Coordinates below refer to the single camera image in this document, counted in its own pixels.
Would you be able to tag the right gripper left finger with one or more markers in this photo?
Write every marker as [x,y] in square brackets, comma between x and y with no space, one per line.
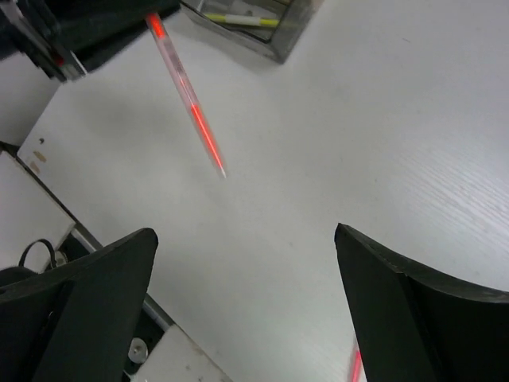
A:
[75,322]

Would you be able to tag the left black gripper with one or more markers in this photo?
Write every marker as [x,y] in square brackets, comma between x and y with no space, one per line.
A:
[76,37]

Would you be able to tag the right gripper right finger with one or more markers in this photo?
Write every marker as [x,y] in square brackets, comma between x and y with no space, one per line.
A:
[415,323]

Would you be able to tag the pink thin pen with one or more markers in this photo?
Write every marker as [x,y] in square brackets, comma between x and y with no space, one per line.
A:
[185,90]
[355,369]

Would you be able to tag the yellow thin pen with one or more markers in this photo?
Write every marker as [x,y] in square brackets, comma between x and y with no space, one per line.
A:
[243,20]

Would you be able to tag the wooden clear organizer container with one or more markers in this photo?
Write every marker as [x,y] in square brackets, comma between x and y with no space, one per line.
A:
[269,28]

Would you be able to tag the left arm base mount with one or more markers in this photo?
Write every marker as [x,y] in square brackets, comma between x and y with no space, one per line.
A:
[36,231]

